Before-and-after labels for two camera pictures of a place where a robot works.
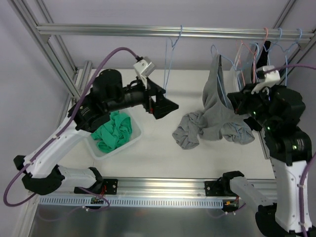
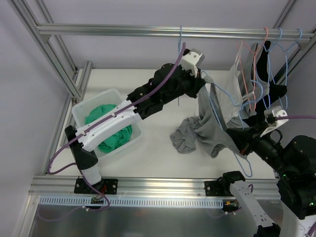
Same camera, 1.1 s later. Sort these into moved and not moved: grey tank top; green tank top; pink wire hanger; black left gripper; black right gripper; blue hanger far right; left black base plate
Moved: black left gripper; black right gripper; grey tank top
Not moved: pink wire hanger; left black base plate; blue hanger far right; green tank top
